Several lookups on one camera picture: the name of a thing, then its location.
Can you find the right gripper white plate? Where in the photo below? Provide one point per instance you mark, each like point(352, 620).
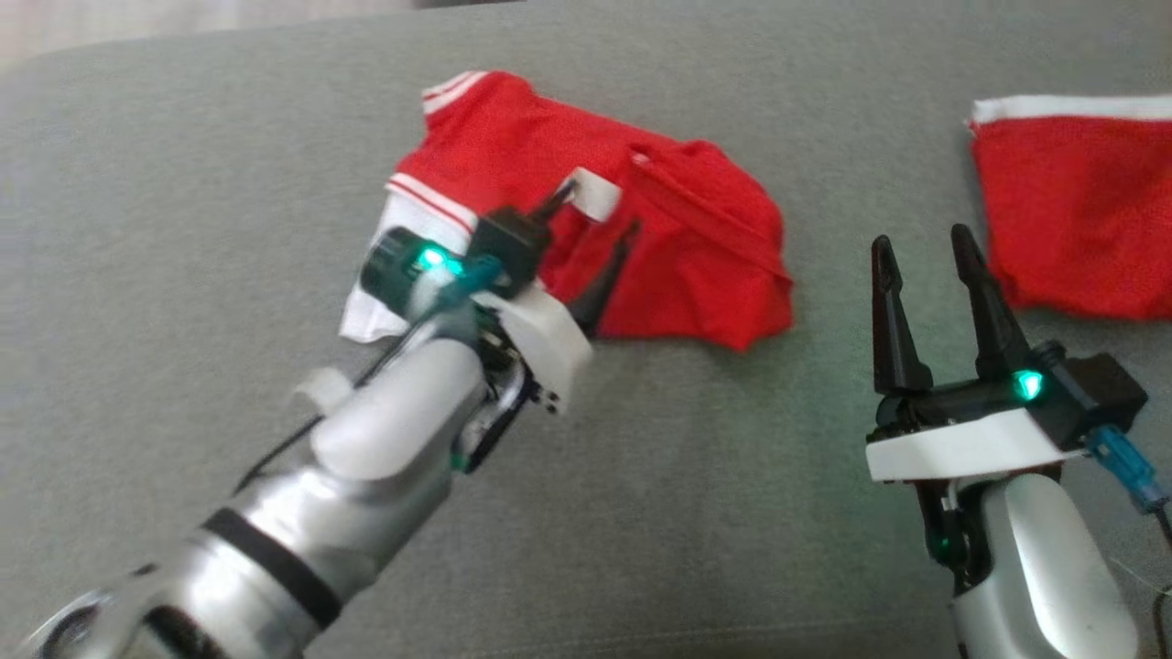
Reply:
point(961, 444)

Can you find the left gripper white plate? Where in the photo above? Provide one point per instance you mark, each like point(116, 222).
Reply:
point(540, 339)

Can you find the red shirt with striped trim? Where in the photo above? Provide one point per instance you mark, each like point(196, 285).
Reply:
point(696, 238)

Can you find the red shorts with white band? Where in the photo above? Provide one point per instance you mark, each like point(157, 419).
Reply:
point(1080, 210)

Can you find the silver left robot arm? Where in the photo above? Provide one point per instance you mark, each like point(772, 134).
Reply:
point(385, 430)

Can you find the wide grey sofa chaise cushion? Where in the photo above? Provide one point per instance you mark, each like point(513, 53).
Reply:
point(687, 503)

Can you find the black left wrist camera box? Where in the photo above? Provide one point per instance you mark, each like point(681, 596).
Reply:
point(508, 247)

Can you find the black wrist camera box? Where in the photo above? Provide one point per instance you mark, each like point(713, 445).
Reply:
point(508, 247)
point(1099, 394)

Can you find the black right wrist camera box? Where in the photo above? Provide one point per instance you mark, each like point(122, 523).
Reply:
point(1099, 394)

